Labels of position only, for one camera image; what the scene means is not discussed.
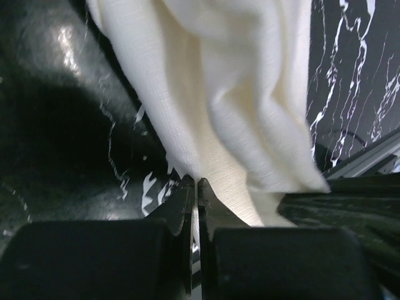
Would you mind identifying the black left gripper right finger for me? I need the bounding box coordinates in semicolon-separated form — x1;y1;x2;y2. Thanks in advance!
197;178;249;297

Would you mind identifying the white cloth napkin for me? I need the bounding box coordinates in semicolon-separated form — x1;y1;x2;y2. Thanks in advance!
88;1;329;227

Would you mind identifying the black marble pattern mat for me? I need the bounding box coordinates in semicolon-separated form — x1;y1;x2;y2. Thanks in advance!
1;1;399;231

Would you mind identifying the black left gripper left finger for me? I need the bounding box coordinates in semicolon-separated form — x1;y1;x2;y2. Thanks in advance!
146;176;195;296

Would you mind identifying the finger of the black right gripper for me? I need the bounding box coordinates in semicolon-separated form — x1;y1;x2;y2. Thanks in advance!
277;173;399;281

